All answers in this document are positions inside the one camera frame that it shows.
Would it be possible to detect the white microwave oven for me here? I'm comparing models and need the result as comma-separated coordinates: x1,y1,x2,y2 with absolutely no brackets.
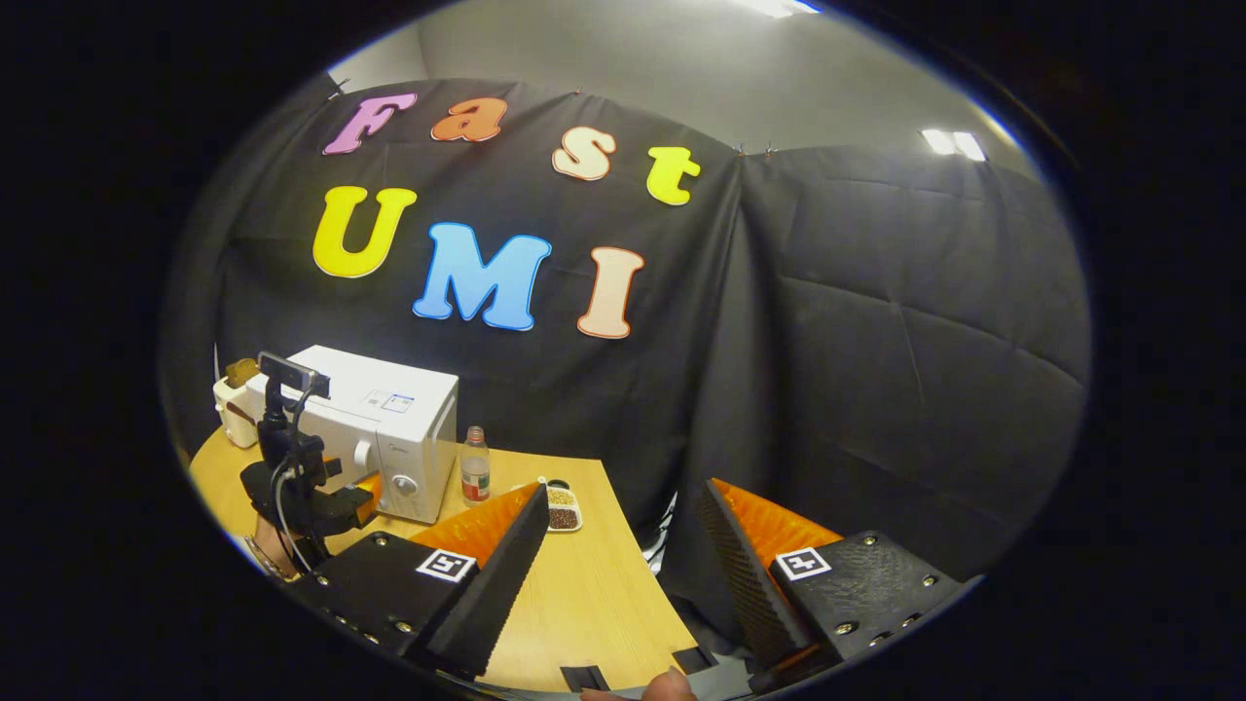
245,346,460,525

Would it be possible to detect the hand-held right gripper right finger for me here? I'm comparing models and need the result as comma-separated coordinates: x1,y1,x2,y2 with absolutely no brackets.
701,477,965,694

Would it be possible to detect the white toaster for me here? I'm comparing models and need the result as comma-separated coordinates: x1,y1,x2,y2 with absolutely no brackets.
213,358,264,449

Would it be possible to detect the white divided dish of beans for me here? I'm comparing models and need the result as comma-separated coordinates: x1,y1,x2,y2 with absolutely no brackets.
538,477,583,533

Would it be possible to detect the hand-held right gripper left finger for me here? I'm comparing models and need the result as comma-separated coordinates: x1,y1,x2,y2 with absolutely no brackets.
287,482,551,681

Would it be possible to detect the clear bottle with red label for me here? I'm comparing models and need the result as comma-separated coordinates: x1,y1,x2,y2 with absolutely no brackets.
460,425,491,507

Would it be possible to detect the metal wrist bracelet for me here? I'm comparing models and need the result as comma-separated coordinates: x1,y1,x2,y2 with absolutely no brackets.
243,535,296,583

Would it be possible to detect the black backdrop cloth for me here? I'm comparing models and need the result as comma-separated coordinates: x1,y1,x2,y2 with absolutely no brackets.
161,76,1091,644

